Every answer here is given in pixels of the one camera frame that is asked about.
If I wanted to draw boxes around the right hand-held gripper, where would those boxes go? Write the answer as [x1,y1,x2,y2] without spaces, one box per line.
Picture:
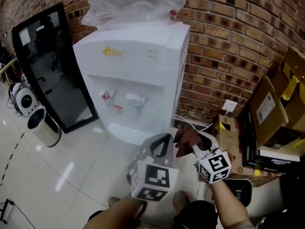
[192,131,233,184]

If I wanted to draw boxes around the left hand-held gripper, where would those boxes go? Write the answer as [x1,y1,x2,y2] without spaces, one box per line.
[127,133,180,202]

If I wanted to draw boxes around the dark red cloth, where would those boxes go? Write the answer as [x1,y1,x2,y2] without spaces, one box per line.
[174,125,203,157]

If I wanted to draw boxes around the white water dispenser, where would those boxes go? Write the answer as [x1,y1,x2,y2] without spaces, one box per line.
[72,21,191,146]

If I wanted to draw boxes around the person's right forearm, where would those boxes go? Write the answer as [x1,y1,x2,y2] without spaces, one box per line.
[210,179,257,229]

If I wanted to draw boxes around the person's left forearm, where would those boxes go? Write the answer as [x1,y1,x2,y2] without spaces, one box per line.
[82,196,149,229]

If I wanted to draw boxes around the small cardboard box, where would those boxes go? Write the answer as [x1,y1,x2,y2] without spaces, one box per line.
[213,114,244,174]

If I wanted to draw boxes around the person's right foot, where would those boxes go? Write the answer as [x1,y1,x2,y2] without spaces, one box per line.
[172,190,192,212]

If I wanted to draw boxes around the black padded bag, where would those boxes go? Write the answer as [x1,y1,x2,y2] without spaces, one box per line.
[223,178,253,208]

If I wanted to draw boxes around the person's black shorts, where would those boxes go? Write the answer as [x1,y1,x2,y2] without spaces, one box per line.
[87,200,218,229]

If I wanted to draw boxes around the large labelled cardboard box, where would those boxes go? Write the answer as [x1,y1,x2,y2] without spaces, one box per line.
[249,76,289,148]

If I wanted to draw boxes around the white flat box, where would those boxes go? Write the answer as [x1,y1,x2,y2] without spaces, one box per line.
[258,145,301,162]

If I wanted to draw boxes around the cardboard box with yellow tape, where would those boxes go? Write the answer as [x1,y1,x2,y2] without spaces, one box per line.
[268,46,305,132]

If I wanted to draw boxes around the shiny metal trash can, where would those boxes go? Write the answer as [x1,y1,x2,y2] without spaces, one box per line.
[27,107,62,148]

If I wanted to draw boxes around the black framed glass panel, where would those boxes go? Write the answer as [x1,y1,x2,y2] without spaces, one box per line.
[11,3,99,134]

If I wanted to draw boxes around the white round device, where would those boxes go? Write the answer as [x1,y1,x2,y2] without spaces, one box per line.
[11,82,40,117]

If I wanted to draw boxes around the clear plastic bag cover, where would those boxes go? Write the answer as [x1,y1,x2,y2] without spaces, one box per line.
[81,0,187,31]

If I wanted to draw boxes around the yellow black floor tape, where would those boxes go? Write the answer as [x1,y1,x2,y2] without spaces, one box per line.
[0,132,26,186]

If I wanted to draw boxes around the white power cable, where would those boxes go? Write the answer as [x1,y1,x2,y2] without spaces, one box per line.
[174,110,230,132]

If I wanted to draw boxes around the white wall socket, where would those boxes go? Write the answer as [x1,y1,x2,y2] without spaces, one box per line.
[221,99,238,112]

